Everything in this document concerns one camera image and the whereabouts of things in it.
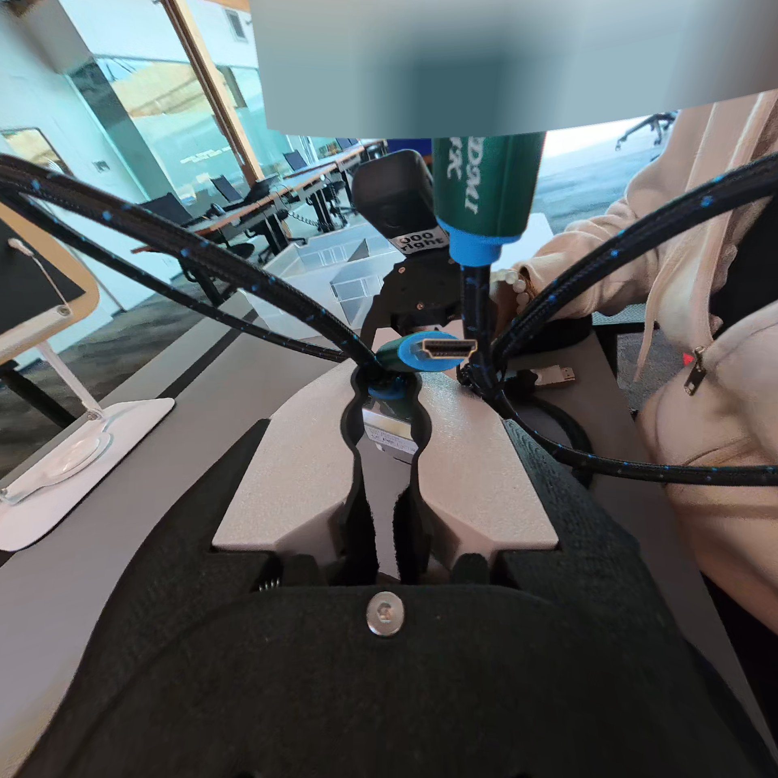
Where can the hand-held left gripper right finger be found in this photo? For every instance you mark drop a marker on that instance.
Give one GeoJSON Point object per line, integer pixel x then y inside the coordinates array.
{"type": "Point", "coordinates": [480, 480]}

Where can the grey desk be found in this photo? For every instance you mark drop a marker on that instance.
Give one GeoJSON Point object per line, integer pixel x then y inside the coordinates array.
{"type": "Point", "coordinates": [91, 577]}

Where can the person's right hand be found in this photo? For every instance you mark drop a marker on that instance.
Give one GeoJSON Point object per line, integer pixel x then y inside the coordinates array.
{"type": "Point", "coordinates": [504, 307]}

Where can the black panel with wooden frame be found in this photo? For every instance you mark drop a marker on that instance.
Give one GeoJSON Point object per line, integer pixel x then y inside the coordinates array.
{"type": "Point", "coordinates": [30, 273]}

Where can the white metal panel stand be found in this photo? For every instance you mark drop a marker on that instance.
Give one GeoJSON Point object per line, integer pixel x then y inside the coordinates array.
{"type": "Point", "coordinates": [121, 437]}

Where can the black office chair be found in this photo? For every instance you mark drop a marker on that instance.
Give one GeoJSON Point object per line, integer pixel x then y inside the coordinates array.
{"type": "Point", "coordinates": [167, 210]}
{"type": "Point", "coordinates": [228, 188]}
{"type": "Point", "coordinates": [653, 124]}

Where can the clear plastic bin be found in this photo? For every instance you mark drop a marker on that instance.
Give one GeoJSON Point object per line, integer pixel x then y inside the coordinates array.
{"type": "Point", "coordinates": [292, 261]}

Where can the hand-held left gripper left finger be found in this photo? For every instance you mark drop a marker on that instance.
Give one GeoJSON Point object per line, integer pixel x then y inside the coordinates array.
{"type": "Point", "coordinates": [285, 474]}

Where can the person's right forearm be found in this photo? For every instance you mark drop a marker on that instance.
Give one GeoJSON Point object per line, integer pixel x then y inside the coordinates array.
{"type": "Point", "coordinates": [583, 237]}

